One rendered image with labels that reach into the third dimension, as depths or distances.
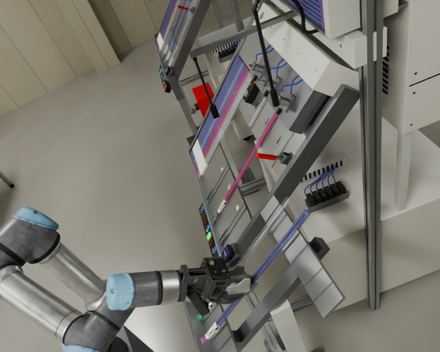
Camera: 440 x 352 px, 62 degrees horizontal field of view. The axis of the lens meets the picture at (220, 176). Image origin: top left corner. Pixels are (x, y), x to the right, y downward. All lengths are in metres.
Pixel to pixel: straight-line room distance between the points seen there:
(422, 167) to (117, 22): 4.21
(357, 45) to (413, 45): 0.19
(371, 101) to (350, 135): 0.80
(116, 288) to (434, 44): 0.93
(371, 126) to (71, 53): 4.43
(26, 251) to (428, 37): 1.17
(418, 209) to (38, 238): 1.27
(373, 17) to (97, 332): 0.91
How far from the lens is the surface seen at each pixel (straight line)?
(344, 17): 0.89
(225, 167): 1.43
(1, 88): 5.21
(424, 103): 1.18
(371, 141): 1.09
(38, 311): 1.01
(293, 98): 1.05
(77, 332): 0.94
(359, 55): 0.92
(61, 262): 1.24
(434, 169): 1.65
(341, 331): 1.94
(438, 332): 1.97
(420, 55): 1.08
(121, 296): 0.83
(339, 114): 1.03
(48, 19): 5.01
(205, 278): 0.87
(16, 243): 1.15
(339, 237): 1.43
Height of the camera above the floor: 1.80
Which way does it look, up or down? 42 degrees down
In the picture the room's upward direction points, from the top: 23 degrees counter-clockwise
